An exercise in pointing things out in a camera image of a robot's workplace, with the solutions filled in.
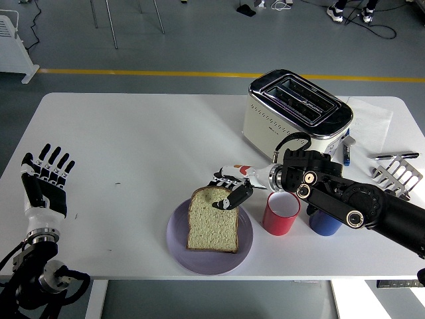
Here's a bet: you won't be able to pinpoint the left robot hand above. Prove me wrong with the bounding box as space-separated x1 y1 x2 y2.
20 143 76 233

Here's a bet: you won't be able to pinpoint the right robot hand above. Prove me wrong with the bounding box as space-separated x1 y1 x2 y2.
205 164 274 211

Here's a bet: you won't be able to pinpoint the bread slice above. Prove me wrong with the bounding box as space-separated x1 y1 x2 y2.
185 186 240 255

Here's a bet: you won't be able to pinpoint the purple plate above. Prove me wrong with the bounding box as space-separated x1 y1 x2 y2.
165 197 254 276

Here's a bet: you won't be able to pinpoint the cream chrome toaster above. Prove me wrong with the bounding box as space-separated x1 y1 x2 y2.
241 68 355 163

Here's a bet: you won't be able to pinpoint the red mug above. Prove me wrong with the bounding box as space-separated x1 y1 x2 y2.
262 191 301 237

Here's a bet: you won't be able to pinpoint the blue mug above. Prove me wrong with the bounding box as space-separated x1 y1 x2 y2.
308 207 343 237

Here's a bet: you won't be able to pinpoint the blue marker pen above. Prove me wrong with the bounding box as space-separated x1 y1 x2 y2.
341 129 353 166

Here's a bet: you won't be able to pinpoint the white table leg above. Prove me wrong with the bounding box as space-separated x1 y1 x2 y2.
329 280 343 319
84 280 109 319

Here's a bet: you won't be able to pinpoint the white paper sheet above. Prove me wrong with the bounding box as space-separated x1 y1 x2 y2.
345 96 394 152

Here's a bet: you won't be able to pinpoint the black silver pen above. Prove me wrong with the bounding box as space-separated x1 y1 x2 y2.
367 152 420 161

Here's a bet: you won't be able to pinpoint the yellow floor tape line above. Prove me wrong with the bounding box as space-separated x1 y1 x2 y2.
38 68 425 83

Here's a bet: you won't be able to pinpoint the metal toast rack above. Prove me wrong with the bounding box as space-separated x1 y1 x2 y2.
370 154 424 201

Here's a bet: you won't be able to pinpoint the black foot pedal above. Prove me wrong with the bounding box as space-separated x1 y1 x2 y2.
236 0 256 17

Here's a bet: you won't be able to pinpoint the white panel heater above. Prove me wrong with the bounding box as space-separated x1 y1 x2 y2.
0 9 40 84

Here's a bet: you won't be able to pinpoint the black table control panel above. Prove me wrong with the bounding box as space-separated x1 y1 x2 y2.
376 280 425 288

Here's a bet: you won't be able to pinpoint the metal chair legs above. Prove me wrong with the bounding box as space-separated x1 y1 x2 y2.
89 0 165 50

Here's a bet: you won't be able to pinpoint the thin black floor cable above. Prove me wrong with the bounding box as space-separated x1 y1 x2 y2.
25 0 43 51

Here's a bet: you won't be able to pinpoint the long black floor cable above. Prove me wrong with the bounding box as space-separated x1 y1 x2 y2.
343 6 398 40

